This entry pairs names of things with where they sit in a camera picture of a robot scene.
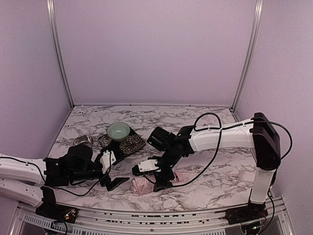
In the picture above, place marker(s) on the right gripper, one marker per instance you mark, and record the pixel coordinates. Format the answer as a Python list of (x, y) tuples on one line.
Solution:
[(160, 174)]

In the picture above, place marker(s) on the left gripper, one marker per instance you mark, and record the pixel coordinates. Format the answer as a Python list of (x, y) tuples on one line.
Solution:
[(103, 178)]

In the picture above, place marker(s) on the pink and black umbrella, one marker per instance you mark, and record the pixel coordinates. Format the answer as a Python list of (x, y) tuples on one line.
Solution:
[(141, 186)]

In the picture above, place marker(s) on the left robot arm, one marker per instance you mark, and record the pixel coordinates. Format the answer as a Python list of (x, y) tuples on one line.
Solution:
[(33, 181)]

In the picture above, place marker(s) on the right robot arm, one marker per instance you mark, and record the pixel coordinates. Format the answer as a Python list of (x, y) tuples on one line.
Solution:
[(256, 133)]

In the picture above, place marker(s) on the black floral square plate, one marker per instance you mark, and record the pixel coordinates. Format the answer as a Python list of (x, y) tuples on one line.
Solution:
[(123, 149)]

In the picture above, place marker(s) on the green ceramic bowl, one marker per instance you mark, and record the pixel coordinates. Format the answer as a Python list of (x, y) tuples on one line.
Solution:
[(118, 131)]

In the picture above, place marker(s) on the small steel bowl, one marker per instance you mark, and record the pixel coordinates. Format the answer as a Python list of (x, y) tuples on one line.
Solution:
[(85, 140)]

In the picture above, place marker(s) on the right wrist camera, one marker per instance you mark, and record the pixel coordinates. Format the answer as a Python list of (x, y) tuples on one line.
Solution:
[(145, 166)]

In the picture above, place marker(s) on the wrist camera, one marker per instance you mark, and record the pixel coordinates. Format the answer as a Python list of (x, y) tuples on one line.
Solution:
[(145, 166), (107, 160)]

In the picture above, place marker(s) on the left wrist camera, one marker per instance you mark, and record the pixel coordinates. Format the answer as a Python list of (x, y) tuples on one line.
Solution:
[(107, 160)]

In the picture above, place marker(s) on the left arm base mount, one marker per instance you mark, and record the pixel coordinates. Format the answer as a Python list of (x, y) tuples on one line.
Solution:
[(57, 212)]

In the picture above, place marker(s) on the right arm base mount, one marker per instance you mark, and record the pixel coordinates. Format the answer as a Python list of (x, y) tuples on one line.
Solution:
[(245, 213)]

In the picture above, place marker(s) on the front aluminium rail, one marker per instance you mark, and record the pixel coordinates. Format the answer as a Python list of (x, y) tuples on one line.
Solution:
[(109, 222)]

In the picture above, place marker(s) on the left aluminium frame post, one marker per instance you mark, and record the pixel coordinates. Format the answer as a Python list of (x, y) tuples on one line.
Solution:
[(58, 51)]

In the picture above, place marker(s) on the aluminium frame post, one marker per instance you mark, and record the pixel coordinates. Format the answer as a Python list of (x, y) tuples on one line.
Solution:
[(259, 4), (58, 51)]

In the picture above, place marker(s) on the right aluminium frame post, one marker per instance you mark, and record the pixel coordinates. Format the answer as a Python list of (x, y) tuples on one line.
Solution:
[(259, 4)]

